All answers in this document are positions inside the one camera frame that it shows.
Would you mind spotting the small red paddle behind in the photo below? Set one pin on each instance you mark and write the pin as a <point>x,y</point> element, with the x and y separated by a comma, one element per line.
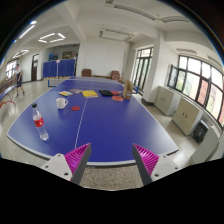
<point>115,93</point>

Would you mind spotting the brown armchair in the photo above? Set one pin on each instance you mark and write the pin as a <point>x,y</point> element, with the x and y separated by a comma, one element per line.
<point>86,73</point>
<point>115,75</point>

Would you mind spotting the clear plastic bottle red label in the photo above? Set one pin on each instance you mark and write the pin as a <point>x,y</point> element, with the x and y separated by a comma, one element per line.
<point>39,123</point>

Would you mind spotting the brown paper bag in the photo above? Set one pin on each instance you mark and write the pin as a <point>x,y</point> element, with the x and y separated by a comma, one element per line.
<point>127,91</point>

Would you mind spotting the black table tennis paddle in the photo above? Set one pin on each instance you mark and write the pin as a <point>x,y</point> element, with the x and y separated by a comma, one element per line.
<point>106,93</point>

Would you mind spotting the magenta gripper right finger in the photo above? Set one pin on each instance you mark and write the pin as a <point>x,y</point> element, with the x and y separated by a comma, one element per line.
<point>151,166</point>

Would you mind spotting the person in white shirt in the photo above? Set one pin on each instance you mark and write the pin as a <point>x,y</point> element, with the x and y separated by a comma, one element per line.
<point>18,73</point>

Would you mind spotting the brown armchair right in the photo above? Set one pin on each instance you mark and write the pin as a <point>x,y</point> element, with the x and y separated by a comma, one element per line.
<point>115,75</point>

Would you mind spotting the beige cabinet near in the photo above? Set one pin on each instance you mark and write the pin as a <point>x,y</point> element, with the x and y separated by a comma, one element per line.
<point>187,116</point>

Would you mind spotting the black bin by window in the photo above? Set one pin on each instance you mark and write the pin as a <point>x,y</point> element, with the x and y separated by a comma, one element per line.
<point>200,131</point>

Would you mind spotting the colourful small booklet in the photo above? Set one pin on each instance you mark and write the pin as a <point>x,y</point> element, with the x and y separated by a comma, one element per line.
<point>65,93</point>

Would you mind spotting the white ceramic mug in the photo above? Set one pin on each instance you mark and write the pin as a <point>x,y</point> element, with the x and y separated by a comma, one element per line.
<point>61,103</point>

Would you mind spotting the beige cabinet far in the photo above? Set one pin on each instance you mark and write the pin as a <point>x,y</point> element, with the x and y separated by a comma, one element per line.
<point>166,101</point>

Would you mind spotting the blue folded table tennis table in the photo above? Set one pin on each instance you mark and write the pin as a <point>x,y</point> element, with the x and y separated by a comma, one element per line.
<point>61,68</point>

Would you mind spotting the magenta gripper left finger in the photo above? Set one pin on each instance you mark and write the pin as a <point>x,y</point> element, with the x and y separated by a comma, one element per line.
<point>70,166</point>

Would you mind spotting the beige cabinet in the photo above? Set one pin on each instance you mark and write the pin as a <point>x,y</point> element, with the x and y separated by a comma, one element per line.
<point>187,116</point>
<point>166,101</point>

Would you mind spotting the yellow book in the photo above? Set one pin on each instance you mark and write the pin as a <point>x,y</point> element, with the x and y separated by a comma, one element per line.
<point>89,94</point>

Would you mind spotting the red round coaster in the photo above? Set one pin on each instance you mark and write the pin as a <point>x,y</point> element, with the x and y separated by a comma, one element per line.
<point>75,108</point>

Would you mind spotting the grey flat booklet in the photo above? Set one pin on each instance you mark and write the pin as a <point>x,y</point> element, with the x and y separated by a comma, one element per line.
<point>75,90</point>

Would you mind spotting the brown armchair left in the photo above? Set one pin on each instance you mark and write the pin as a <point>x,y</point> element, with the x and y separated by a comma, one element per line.
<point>86,73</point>

